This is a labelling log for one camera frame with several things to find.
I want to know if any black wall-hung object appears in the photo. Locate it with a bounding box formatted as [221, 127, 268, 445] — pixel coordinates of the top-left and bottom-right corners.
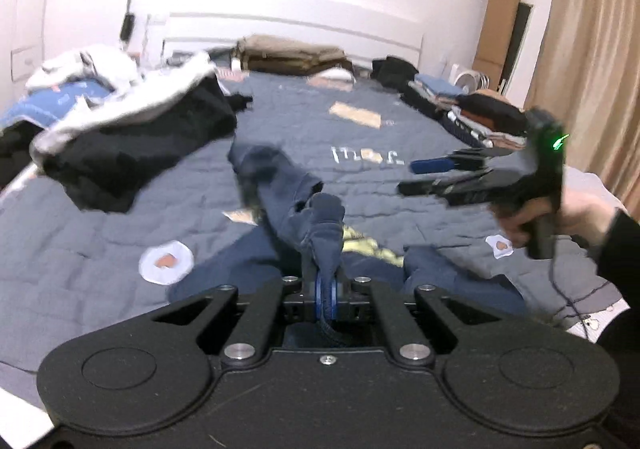
[119, 0, 139, 50]

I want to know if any navy blue t-shirt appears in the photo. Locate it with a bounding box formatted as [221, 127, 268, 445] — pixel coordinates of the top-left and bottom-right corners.
[167, 141, 526, 330]

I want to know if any stack of folded clothes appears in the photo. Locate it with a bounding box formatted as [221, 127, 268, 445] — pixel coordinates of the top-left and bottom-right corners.
[400, 74, 532, 150]

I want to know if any khaki folded blanket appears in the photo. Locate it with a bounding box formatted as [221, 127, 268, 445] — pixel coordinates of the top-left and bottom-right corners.
[235, 35, 354, 78]

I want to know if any white grey crumpled garment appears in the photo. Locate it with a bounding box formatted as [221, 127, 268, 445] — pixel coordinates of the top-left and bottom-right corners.
[27, 46, 217, 157]

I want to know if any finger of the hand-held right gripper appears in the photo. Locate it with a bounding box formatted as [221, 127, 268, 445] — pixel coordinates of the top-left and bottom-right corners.
[397, 169, 494, 204]
[410, 148, 521, 174]

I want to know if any white cabinet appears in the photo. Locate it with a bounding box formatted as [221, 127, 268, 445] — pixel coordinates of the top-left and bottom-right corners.
[0, 0, 53, 97]

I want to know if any blue printed blanket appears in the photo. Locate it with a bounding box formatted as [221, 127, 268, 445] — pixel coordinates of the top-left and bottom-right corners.
[0, 79, 117, 130]

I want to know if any person's right hand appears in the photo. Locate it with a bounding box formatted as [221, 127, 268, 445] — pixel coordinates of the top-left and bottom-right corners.
[492, 173, 619, 251]

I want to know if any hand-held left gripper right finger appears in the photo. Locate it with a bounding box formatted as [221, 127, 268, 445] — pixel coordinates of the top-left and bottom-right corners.
[327, 274, 501, 364]

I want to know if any white fan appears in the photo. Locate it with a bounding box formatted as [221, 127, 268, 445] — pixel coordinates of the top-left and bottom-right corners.
[450, 64, 497, 96]

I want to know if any brown cardboard board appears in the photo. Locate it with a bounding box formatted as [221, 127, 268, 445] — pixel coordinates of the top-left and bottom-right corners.
[472, 0, 526, 92]

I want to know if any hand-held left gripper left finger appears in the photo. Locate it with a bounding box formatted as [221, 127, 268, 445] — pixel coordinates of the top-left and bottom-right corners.
[150, 254, 325, 364]

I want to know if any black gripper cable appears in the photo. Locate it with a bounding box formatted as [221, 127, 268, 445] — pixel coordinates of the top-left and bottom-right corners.
[549, 253, 598, 332]

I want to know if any black flat board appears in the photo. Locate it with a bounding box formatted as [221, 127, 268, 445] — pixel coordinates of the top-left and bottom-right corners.
[501, 3, 534, 98]

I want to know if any grey quilted printed bedspread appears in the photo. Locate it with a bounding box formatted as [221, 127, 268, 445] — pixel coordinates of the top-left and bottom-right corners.
[0, 71, 626, 410]

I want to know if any white headboard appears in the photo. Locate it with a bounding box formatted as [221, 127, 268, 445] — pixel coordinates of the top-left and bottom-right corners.
[162, 11, 426, 74]

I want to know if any black clothes heap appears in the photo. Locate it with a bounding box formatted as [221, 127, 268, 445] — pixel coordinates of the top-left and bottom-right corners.
[372, 56, 422, 90]

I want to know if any beige curtain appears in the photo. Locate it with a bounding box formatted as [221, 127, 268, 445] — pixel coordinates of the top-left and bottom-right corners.
[522, 0, 640, 220]

